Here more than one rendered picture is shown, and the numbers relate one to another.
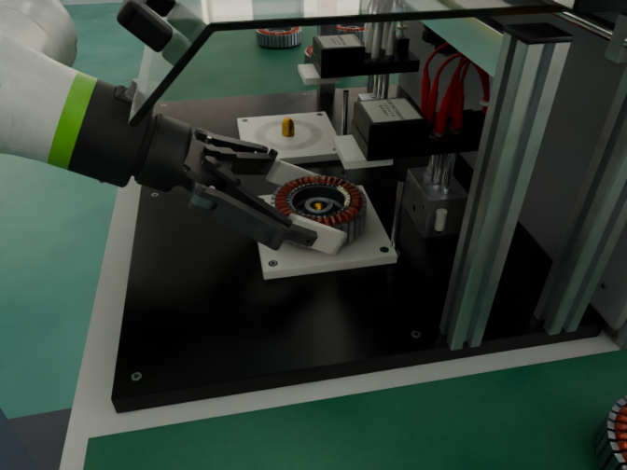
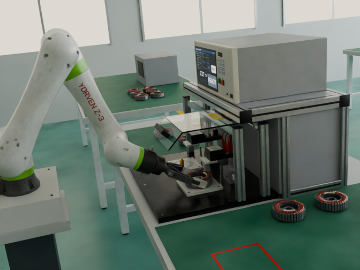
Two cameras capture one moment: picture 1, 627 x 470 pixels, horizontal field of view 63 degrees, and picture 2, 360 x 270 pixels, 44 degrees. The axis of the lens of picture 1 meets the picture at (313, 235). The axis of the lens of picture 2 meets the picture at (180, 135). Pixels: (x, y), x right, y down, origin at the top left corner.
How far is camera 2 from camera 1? 123 cm
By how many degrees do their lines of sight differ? 21
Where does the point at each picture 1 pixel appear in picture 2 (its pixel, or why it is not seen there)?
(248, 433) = (192, 222)
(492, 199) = (237, 159)
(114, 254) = (139, 200)
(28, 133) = (132, 160)
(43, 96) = (135, 151)
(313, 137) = (190, 164)
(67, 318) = not seen: outside the picture
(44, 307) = not seen: outside the picture
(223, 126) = not seen: hidden behind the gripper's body
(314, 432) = (208, 219)
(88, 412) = (151, 224)
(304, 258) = (197, 190)
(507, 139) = (236, 146)
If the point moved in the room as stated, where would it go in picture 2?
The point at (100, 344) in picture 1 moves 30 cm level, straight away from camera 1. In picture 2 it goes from (147, 215) to (107, 192)
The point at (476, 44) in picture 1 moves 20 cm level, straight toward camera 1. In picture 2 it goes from (229, 130) to (223, 148)
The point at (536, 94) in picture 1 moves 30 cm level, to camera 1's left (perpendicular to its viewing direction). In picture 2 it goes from (239, 137) to (155, 147)
